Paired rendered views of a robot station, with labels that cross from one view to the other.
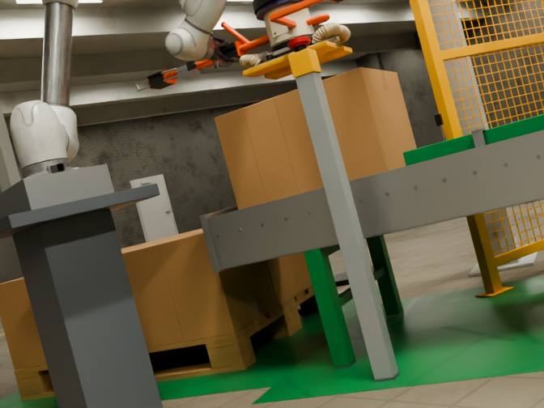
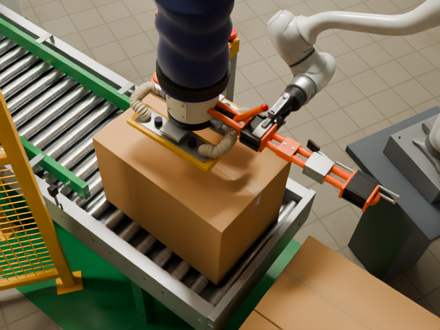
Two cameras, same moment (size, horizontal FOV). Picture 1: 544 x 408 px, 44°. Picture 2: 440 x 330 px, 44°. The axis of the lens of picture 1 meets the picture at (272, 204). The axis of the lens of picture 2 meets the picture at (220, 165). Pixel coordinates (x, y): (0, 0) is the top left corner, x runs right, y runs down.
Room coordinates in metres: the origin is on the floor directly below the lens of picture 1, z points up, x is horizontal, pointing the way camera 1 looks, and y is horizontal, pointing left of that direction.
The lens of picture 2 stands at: (3.74, 0.03, 2.44)
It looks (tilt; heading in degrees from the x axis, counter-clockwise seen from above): 53 degrees down; 188
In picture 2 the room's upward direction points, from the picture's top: 4 degrees clockwise
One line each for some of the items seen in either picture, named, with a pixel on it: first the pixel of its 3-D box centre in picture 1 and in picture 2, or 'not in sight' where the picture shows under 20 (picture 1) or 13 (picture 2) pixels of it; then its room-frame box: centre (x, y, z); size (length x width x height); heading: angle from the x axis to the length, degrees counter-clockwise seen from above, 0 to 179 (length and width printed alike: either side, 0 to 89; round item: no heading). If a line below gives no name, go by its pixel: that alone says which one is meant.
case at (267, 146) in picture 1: (320, 146); (191, 179); (2.56, -0.23, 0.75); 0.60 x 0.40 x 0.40; 62
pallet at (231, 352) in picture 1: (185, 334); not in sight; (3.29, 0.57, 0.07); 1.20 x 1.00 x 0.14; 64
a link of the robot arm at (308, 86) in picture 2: (201, 48); (300, 91); (2.45, 0.10, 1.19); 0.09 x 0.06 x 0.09; 65
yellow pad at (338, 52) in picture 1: (307, 59); (175, 133); (2.63, -0.27, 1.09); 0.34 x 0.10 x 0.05; 65
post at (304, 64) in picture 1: (344, 215); (222, 121); (2.02, -0.20, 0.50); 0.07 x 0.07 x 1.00; 64
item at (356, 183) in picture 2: (162, 80); (358, 191); (2.81, 0.31, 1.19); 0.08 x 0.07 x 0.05; 65
